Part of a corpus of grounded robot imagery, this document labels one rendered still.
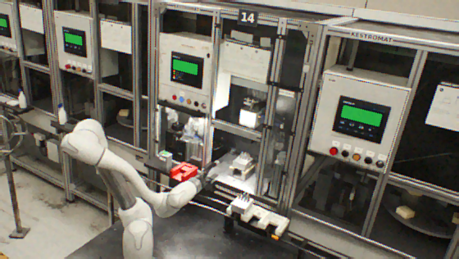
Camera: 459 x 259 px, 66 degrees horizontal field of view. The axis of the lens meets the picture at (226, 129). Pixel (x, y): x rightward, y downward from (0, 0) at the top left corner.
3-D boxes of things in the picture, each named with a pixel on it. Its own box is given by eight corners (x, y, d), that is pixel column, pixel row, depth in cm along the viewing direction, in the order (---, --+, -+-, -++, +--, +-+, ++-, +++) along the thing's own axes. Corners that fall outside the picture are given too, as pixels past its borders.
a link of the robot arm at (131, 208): (130, 246, 205) (132, 222, 225) (156, 235, 206) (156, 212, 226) (61, 137, 170) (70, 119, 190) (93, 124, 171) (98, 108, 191)
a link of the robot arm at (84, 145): (105, 151, 165) (107, 138, 177) (66, 134, 158) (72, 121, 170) (91, 172, 168) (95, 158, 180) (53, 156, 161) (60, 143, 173)
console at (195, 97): (155, 100, 248) (156, 33, 229) (180, 91, 271) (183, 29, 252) (206, 115, 229) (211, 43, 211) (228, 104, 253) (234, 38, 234)
